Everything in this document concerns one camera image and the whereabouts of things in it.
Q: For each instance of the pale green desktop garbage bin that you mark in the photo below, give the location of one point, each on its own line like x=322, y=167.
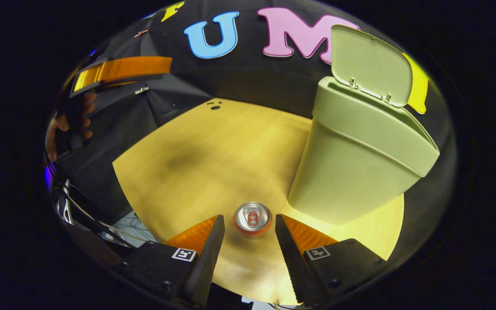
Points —
x=351, y=163

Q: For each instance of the wooden desktop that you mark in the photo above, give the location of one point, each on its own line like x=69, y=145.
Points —
x=213, y=163

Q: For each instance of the red pop can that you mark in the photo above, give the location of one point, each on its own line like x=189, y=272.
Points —
x=253, y=218

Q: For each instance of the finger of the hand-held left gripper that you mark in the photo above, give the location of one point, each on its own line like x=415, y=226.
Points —
x=131, y=68

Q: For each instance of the small white clip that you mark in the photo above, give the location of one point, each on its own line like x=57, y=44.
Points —
x=141, y=90

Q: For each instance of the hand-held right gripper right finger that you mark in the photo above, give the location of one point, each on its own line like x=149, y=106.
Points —
x=289, y=254

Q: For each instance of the small red clip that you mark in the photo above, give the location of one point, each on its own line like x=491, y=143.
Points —
x=141, y=33

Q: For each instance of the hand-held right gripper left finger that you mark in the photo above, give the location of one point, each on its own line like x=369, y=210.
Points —
x=208, y=254

